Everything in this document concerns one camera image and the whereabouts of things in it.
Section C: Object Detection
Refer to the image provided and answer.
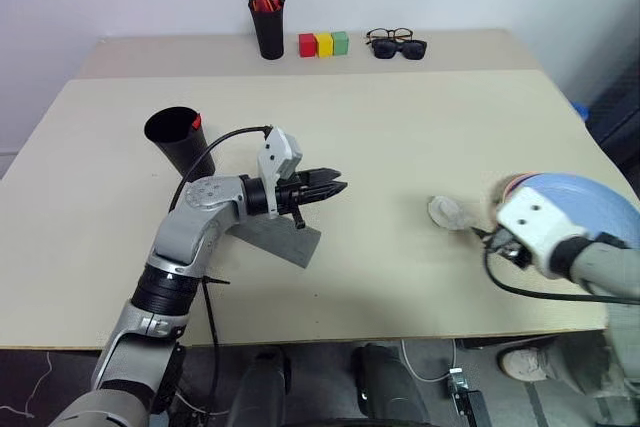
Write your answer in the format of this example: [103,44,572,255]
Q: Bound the black cup full of pens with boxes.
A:
[249,0,287,61]

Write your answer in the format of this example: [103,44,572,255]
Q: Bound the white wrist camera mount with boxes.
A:
[256,127,305,221]
[496,186,592,279]

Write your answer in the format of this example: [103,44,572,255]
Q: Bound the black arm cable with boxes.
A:
[168,125,275,418]
[482,232,640,306]

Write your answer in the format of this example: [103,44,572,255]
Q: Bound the pink plate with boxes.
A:
[491,172,532,216]

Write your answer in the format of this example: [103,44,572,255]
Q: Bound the black chair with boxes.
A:
[584,54,640,173]

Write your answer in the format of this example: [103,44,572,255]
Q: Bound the thin black frame glasses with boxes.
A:
[364,27,415,46]

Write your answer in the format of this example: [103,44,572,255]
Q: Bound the grey trouser leg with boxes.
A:
[542,334,619,398]

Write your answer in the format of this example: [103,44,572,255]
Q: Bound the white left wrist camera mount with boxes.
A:
[256,127,305,221]

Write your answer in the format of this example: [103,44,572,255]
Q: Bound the black cup with red marker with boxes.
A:
[143,105,217,181]

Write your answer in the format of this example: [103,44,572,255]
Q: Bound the white floor cable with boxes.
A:
[399,339,459,383]

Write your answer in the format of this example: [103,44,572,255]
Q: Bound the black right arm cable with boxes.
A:
[482,232,640,306]

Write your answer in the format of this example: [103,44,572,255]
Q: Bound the dark rounded shape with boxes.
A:
[349,343,431,427]

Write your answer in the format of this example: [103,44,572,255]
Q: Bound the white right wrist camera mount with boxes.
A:
[496,186,592,279]

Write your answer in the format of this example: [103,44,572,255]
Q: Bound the light blue plate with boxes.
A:
[499,171,640,251]

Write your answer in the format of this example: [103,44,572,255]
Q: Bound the thin white string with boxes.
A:
[0,351,54,418]

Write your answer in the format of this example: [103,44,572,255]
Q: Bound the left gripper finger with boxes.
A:
[305,166,344,186]
[301,179,350,207]

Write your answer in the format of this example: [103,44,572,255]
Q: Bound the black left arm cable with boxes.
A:
[168,125,275,418]

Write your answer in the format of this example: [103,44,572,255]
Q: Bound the white shoe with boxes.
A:
[496,346,551,383]

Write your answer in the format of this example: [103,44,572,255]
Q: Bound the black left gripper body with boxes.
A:
[274,170,312,231]

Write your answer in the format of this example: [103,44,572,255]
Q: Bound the black box with metal plug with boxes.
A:
[446,367,494,427]

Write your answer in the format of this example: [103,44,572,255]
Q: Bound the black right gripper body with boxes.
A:
[483,225,532,271]

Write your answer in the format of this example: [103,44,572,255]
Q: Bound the black sunglasses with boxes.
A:
[369,38,429,61]

